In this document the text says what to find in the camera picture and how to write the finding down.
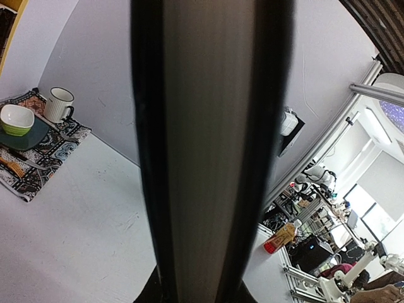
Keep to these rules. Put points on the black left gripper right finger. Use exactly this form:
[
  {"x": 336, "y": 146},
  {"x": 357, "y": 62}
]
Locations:
[{"x": 242, "y": 293}]

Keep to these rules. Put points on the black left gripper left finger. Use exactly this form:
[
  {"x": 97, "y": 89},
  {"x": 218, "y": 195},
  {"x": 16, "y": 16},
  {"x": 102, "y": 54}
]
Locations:
[{"x": 152, "y": 291}]

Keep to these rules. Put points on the black Moon and Sixpence book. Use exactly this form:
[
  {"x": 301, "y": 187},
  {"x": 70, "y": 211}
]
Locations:
[{"x": 209, "y": 83}]

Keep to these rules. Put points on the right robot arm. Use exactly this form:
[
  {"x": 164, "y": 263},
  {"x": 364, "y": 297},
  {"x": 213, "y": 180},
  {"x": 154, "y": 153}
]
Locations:
[{"x": 291, "y": 127}]

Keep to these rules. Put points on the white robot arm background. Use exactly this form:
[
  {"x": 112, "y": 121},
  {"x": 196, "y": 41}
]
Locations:
[{"x": 316, "y": 175}]

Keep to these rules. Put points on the red orange bottle background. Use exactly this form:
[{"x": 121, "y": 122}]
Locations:
[{"x": 282, "y": 237}]

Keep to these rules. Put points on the patterned cloth mat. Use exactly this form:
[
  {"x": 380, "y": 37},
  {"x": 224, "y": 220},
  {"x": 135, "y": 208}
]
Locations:
[{"x": 41, "y": 162}]

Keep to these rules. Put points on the white mug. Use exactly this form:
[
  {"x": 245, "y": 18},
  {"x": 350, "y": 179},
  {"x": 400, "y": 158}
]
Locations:
[{"x": 59, "y": 105}]

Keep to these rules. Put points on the green white bowl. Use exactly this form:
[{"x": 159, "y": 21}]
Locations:
[{"x": 16, "y": 120}]

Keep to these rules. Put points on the yellow pink blue bookshelf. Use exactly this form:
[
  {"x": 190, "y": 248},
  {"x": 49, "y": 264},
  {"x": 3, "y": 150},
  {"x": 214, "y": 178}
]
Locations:
[{"x": 11, "y": 13}]

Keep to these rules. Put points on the aluminium frame post background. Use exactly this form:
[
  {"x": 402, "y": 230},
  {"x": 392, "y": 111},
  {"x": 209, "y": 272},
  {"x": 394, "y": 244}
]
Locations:
[{"x": 386, "y": 86}]

